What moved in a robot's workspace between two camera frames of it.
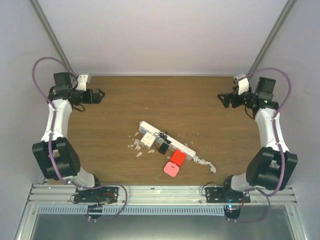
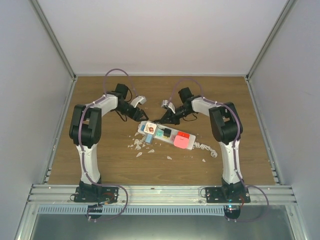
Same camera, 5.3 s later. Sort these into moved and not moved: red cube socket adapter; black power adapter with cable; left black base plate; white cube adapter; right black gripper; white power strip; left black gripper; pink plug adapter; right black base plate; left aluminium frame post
Moved: red cube socket adapter; white power strip; white cube adapter; right black gripper; pink plug adapter; left black gripper; black power adapter with cable
Not moved: right black base plate; left black base plate; left aluminium frame post
